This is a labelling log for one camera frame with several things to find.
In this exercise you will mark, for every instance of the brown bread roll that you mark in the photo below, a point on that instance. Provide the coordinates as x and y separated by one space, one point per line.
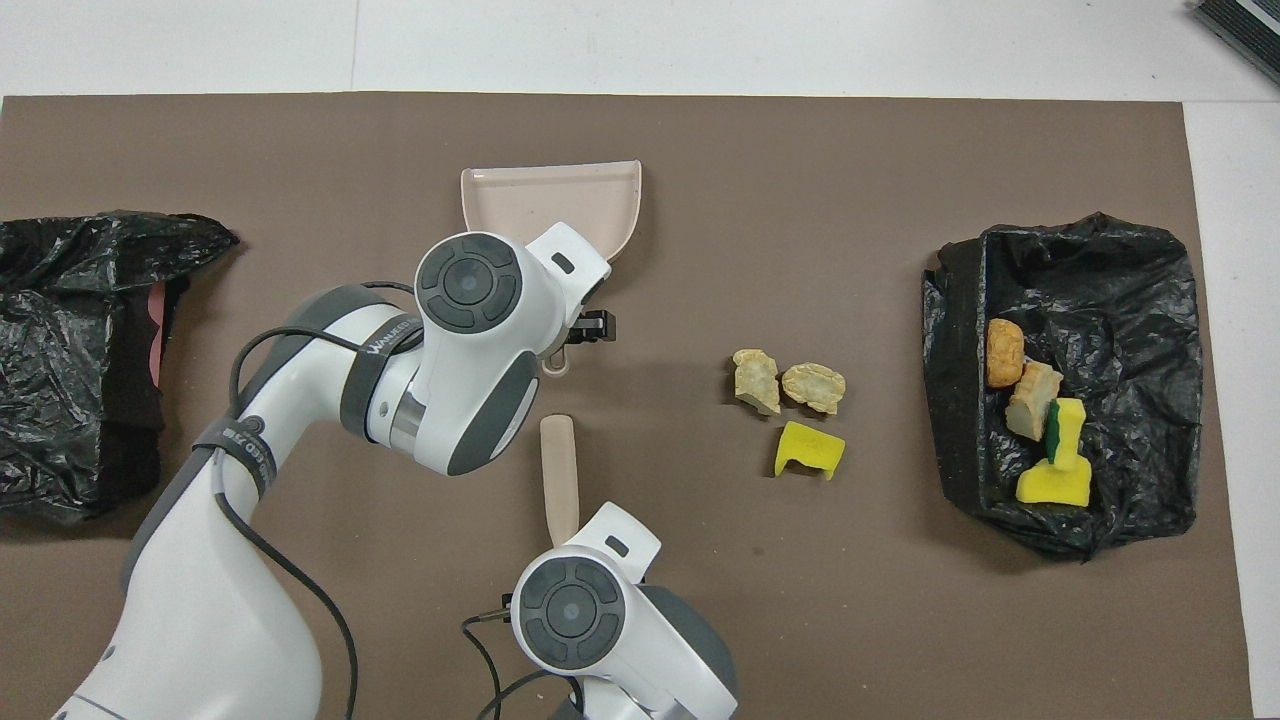
1005 353

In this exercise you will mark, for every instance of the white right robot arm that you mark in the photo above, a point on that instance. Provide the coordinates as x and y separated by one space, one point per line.
625 540

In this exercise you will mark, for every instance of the black bag lined bin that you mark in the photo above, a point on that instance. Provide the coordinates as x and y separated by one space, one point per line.
1130 330
60 350

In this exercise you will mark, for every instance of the brown table mat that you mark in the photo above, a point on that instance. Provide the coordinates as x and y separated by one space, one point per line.
800 150

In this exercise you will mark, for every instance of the beige bread chunk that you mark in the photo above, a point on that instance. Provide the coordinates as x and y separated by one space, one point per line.
1032 400
757 382
814 387

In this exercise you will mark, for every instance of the beige plastic dustpan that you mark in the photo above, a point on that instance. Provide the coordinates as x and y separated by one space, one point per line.
550 200

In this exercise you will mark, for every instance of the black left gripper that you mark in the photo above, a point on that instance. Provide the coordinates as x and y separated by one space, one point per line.
582 325

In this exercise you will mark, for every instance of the yellow green sponge piece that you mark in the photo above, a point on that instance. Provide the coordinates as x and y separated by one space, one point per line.
812 447
1068 425
1050 487

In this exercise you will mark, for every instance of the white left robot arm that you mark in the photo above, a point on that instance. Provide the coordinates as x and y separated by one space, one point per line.
200 600

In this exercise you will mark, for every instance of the black ribbed device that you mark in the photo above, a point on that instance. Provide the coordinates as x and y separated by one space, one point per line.
1245 30

